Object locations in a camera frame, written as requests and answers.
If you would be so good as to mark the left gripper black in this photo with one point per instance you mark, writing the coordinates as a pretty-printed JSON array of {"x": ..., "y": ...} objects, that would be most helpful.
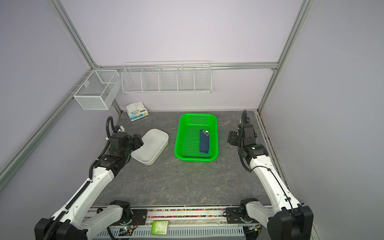
[{"x": 137, "y": 141}]

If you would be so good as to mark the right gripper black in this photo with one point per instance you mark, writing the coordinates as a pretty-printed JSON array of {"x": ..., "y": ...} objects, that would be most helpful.
[{"x": 232, "y": 138}]

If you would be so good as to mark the white rectangular dish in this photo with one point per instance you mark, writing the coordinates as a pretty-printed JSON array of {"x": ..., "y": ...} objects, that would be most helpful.
[{"x": 155, "y": 141}]

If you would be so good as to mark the blue paper napkin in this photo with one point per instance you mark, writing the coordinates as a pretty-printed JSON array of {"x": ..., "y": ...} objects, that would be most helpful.
[{"x": 204, "y": 143}]

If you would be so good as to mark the green plastic basket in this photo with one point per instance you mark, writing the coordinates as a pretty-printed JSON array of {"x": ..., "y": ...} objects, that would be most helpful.
[{"x": 187, "y": 146}]

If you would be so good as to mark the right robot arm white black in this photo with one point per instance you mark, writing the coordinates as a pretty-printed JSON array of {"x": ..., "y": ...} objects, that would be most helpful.
[{"x": 270, "y": 186}]

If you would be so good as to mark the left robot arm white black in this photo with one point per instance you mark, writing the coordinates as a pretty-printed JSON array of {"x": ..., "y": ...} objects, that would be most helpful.
[{"x": 68, "y": 222}]

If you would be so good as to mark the tissue pack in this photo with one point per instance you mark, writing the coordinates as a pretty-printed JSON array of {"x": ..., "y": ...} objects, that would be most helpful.
[{"x": 136, "y": 111}]

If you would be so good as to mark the white mesh box basket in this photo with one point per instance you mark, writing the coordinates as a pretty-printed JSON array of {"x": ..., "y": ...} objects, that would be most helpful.
[{"x": 99, "y": 90}]

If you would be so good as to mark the green small box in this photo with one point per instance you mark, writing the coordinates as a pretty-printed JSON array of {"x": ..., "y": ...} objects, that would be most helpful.
[{"x": 159, "y": 228}]

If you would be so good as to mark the white wire shelf rack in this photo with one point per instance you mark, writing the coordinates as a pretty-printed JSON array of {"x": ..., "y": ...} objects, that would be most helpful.
[{"x": 167, "y": 77}]

